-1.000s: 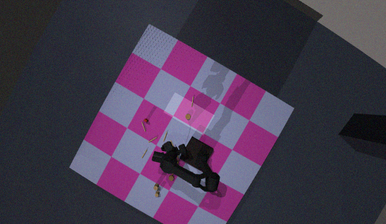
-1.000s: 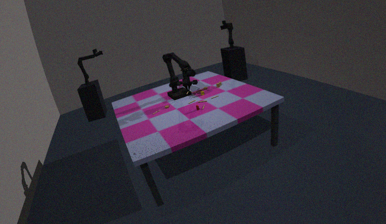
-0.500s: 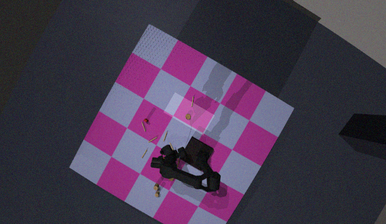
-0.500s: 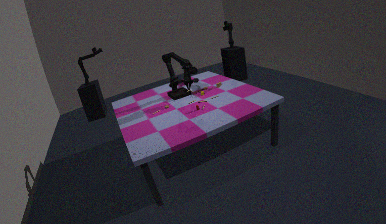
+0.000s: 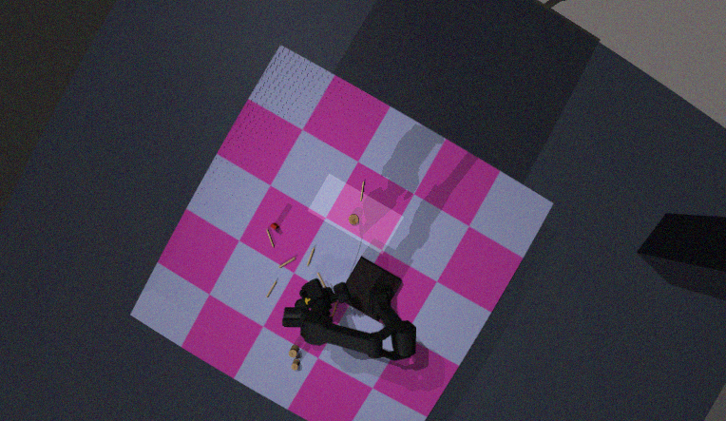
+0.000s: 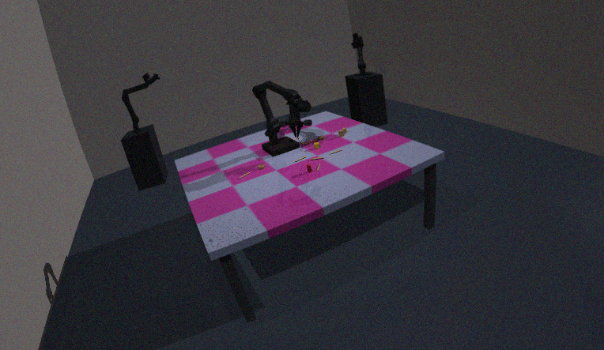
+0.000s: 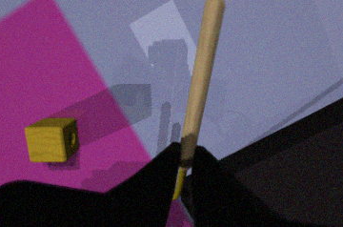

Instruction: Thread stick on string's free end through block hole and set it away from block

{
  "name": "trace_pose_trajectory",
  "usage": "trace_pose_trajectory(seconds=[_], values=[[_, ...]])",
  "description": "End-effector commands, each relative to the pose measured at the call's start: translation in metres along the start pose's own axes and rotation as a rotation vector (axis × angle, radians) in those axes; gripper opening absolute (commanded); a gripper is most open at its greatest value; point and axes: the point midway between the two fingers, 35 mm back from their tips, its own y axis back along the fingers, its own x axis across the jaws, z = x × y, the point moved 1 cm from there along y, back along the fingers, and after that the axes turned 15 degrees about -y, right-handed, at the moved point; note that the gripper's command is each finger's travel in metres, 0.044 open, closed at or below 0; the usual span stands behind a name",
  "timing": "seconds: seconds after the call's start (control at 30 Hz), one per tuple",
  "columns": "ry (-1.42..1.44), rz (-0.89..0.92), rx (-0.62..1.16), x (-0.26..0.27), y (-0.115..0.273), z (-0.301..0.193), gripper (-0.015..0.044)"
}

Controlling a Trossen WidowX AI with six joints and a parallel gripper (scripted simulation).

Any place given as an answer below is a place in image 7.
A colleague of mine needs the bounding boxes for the yellow string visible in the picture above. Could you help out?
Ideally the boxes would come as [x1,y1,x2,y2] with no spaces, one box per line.
[172,0,225,200]

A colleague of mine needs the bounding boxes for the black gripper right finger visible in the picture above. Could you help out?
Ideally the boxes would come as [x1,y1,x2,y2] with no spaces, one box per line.
[191,145,329,227]

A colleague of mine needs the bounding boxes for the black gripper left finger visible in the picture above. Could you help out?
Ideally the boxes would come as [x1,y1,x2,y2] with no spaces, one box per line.
[0,142,181,227]

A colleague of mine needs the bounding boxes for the yellow wooden block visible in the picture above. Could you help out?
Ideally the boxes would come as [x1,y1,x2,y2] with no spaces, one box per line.
[24,117,80,162]

